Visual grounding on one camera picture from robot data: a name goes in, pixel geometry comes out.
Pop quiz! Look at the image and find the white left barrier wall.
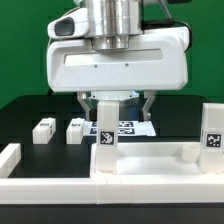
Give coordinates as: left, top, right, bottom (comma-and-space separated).
0, 143, 21, 178

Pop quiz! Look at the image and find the white barrier wall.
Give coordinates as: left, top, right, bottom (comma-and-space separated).
0, 175, 224, 204
0, 143, 21, 178

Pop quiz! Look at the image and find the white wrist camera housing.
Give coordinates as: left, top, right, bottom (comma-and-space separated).
47, 8, 89, 39

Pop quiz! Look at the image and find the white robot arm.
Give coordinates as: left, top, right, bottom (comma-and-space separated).
47, 0, 192, 121

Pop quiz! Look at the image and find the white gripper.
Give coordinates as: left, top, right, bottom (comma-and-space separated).
47, 27, 189, 121

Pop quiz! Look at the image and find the white desk top tray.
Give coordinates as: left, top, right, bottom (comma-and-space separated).
90, 142, 224, 186

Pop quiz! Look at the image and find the white front barrier wall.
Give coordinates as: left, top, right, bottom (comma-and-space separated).
0, 175, 224, 204

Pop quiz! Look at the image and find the fiducial marker sheet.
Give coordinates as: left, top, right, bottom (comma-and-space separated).
83, 121, 156, 136

